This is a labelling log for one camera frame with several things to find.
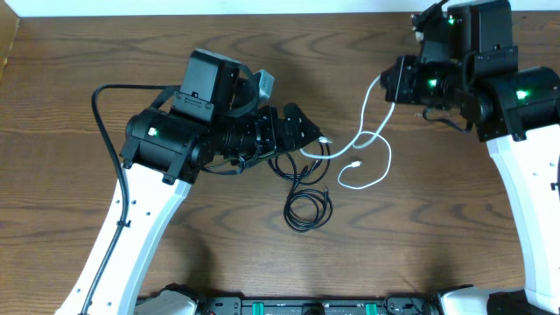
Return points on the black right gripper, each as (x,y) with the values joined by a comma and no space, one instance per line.
(398,90)

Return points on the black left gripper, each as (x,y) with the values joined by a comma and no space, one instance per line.
(271,142)

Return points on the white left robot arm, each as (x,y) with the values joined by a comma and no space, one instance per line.
(220,109)

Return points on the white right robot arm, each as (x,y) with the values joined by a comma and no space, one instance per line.
(469,61)

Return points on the cardboard side panel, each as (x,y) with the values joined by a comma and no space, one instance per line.
(9,23)

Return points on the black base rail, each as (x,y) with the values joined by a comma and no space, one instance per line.
(179,299)

